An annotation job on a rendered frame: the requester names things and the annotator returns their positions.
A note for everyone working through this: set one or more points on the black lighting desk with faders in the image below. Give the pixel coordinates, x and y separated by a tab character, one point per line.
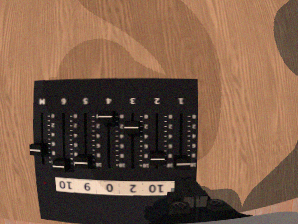
114	178

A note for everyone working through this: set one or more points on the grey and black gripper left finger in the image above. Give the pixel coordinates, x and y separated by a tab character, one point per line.
180	205

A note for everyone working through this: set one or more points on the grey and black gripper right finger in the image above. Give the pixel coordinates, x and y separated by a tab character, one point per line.
211	210

